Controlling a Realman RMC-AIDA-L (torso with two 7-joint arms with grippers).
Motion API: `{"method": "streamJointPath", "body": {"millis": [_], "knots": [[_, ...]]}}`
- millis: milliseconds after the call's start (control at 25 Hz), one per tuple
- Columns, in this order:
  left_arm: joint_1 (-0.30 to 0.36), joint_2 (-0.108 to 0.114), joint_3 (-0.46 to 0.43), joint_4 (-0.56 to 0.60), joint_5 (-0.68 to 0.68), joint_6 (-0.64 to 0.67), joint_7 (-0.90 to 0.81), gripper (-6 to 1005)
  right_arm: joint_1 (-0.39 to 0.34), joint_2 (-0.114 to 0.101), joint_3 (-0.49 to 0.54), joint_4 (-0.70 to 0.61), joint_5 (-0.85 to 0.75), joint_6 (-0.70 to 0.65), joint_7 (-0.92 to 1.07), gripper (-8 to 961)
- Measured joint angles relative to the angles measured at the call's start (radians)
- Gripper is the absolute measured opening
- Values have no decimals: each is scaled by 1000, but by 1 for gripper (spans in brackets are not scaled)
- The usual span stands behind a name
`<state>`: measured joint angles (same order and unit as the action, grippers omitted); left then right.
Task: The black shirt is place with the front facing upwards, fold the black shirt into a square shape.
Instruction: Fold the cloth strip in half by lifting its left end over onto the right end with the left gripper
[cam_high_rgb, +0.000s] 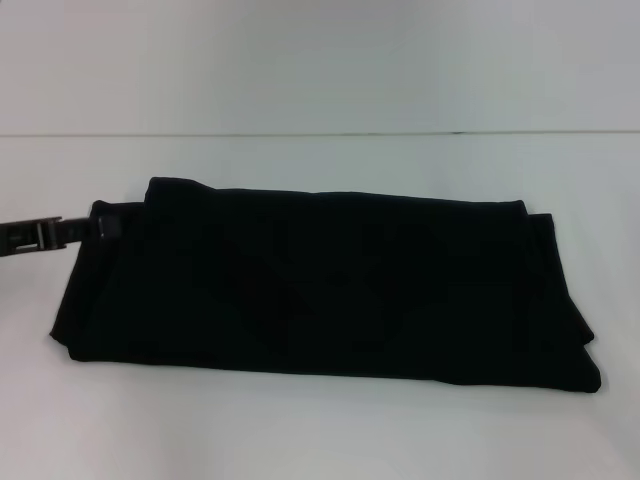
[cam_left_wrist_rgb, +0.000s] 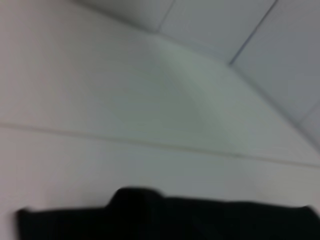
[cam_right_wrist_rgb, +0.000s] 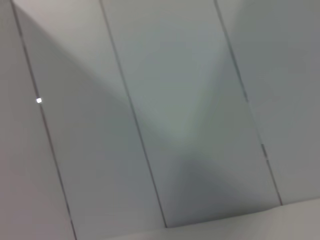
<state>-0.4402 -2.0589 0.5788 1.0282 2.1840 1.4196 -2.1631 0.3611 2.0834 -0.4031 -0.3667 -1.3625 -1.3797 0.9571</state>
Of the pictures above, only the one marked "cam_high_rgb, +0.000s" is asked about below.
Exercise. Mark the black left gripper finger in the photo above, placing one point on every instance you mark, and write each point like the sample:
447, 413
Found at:
87, 230

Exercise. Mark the black shirt with FREE print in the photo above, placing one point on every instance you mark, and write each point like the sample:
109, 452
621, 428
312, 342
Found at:
325, 290

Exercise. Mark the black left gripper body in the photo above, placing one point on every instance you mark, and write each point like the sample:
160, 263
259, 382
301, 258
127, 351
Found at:
27, 235

